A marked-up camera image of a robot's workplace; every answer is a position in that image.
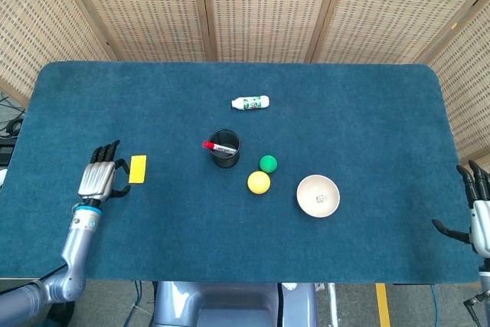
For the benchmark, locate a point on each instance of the black pen cup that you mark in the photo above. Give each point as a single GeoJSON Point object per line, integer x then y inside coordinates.
{"type": "Point", "coordinates": [226, 151]}

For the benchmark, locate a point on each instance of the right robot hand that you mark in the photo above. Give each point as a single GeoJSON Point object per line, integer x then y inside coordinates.
{"type": "Point", "coordinates": [478, 208]}

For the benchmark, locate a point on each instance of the blue table mat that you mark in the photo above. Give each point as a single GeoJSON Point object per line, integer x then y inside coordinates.
{"type": "Point", "coordinates": [245, 227]}

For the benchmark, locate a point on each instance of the yellow ball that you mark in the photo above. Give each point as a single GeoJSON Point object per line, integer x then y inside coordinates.
{"type": "Point", "coordinates": [259, 182]}

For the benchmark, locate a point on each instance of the woven folding screen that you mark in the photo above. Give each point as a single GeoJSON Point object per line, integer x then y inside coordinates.
{"type": "Point", "coordinates": [245, 9]}

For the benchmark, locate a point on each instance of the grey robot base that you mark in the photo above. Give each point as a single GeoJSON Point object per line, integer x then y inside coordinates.
{"type": "Point", "coordinates": [229, 304]}

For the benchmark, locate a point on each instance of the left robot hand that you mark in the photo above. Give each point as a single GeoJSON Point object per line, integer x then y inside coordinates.
{"type": "Point", "coordinates": [95, 177]}

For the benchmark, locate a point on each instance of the white die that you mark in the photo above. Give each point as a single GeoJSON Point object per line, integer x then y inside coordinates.
{"type": "Point", "coordinates": [321, 198]}

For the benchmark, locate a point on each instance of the white plastic bottle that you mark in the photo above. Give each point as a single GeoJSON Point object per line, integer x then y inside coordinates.
{"type": "Point", "coordinates": [250, 102]}

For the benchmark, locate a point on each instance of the green ball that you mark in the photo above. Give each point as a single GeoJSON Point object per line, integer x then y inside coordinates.
{"type": "Point", "coordinates": [268, 163]}

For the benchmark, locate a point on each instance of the red capped marker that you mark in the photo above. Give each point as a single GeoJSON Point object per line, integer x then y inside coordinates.
{"type": "Point", "coordinates": [218, 147]}

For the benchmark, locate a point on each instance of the beige bowl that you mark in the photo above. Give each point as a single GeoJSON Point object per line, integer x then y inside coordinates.
{"type": "Point", "coordinates": [318, 196]}

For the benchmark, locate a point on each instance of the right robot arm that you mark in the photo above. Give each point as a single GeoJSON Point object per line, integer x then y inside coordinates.
{"type": "Point", "coordinates": [485, 277]}

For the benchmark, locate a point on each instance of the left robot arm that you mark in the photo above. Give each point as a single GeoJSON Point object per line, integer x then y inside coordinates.
{"type": "Point", "coordinates": [72, 246]}

